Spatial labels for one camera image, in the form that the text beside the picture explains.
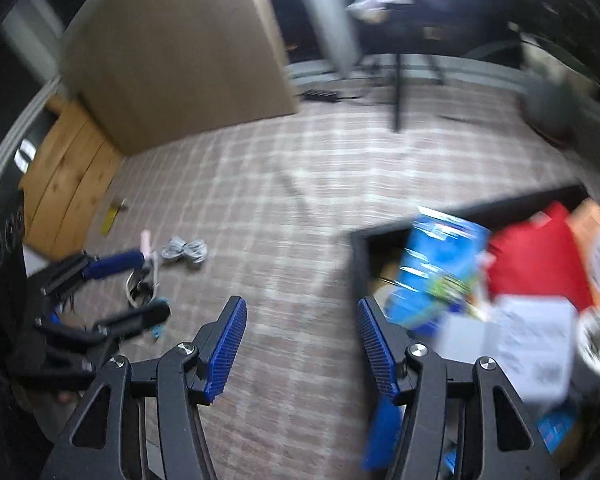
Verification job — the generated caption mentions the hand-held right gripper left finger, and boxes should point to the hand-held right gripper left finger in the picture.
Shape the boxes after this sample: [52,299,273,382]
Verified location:
[40,296,248,480]

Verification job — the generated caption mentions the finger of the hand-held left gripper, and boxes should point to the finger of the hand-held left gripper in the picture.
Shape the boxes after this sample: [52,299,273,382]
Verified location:
[41,251,146,297]
[32,301,172,346]

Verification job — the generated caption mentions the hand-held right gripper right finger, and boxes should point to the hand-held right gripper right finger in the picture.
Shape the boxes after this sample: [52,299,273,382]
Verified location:
[356,297,561,480]

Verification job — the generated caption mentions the black cable coil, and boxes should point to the black cable coil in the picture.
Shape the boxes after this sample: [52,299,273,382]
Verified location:
[125,267,161,308]

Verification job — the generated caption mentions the yellow card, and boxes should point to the yellow card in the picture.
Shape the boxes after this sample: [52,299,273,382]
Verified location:
[100,205,121,236]

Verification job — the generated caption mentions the white cable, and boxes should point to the white cable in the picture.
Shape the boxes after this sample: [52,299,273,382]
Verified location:
[160,237,208,271]

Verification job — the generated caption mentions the black storage box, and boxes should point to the black storage box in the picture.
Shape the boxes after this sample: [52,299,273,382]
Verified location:
[350,185,600,480]

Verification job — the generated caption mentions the white printed box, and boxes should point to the white printed box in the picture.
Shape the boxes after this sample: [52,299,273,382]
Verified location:
[437,295,578,406]

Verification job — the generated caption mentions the orange tissue pack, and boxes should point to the orange tissue pack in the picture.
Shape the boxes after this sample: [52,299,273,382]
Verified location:
[567,199,600,306]

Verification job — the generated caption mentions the checked desktop cloth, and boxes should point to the checked desktop cloth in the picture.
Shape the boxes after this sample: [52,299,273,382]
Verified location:
[25,80,596,480]

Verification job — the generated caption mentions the blue packet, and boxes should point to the blue packet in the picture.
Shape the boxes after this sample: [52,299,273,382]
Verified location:
[384,205,491,333]

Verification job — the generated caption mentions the pine wood board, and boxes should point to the pine wood board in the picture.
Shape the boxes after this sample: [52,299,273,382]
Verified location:
[17,97,123,261]

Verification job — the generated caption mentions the red pouch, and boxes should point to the red pouch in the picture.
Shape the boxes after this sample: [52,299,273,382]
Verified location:
[487,201,593,311]

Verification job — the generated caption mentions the small blue box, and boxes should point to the small blue box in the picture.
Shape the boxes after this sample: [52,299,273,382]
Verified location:
[537,402,581,453]

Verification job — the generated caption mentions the large light wooden board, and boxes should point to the large light wooden board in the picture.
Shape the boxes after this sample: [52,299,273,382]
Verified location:
[60,0,301,156]

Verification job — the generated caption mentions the black tripod stand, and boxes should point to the black tripod stand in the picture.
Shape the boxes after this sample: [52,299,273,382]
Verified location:
[352,10,448,133]

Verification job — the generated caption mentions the black power strip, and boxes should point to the black power strip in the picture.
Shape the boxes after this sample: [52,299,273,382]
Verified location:
[302,87,341,102]

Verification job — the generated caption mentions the potted plant in white pot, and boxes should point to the potted plant in white pot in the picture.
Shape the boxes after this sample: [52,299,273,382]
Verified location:
[470,20,600,146]

